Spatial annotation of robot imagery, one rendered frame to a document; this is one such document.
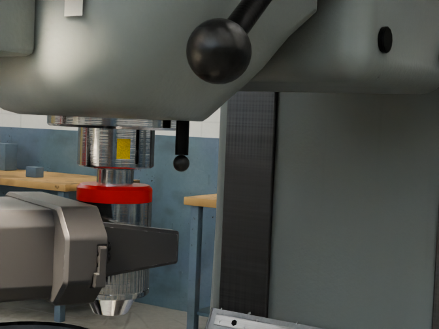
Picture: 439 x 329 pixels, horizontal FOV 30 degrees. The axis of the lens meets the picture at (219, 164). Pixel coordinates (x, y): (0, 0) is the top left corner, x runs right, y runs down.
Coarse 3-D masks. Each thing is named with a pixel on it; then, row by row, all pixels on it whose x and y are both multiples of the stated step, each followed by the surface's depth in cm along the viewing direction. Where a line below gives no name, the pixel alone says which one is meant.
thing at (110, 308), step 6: (96, 300) 50; (102, 300) 50; (108, 300) 50; (120, 300) 50; (126, 300) 50; (132, 300) 51; (90, 306) 51; (96, 306) 50; (102, 306) 50; (108, 306) 50; (114, 306) 50; (120, 306) 50; (126, 306) 51; (96, 312) 51; (102, 312) 50; (108, 312) 50; (114, 312) 50; (120, 312) 51; (126, 312) 51
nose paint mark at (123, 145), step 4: (120, 140) 49; (124, 140) 49; (128, 140) 49; (120, 144) 49; (124, 144) 49; (128, 144) 49; (120, 148) 49; (124, 148) 49; (128, 148) 49; (120, 152) 49; (124, 152) 49; (128, 152) 49; (120, 156) 49; (124, 156) 49; (128, 156) 49
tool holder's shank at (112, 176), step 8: (104, 168) 50; (112, 168) 50; (104, 176) 50; (112, 176) 50; (120, 176) 50; (128, 176) 50; (104, 184) 50; (112, 184) 50; (120, 184) 50; (128, 184) 51
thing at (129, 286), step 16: (112, 208) 49; (128, 208) 49; (144, 208) 50; (128, 224) 49; (144, 224) 50; (128, 272) 50; (144, 272) 51; (112, 288) 49; (128, 288) 50; (144, 288) 51
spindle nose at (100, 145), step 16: (80, 128) 50; (96, 128) 49; (80, 144) 50; (96, 144) 49; (112, 144) 49; (144, 144) 50; (80, 160) 50; (96, 160) 49; (112, 160) 49; (128, 160) 49; (144, 160) 50
